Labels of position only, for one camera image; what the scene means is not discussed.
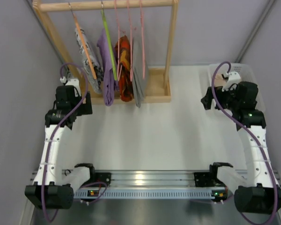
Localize grey trousers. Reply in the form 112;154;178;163
132;38;149;108

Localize orange camouflage trousers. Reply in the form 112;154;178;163
115;35;133;102

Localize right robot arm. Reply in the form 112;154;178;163
201;82;281;215

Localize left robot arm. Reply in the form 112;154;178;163
24;85;95;210

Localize newspaper print trousers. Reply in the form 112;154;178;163
74;28;104;94

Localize purple trousers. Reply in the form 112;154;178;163
97;29;119;106

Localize green hanger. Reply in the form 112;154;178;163
101;1;118;81

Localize orange hanger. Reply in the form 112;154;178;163
68;2;97;80

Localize beige garment in basket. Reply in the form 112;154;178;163
214;73;228;87

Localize white plastic basket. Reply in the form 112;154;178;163
207;63;266;113

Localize wooden clothes rack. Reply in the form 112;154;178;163
32;0;179;103

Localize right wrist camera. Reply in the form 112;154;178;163
222;71;241;91

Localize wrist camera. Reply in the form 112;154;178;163
60;76;81;97
222;71;241;91

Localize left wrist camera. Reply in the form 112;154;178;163
60;76;81;97

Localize aluminium mounting rail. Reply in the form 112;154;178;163
30;169;281;188

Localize perforated cable duct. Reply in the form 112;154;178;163
74;188;227;200

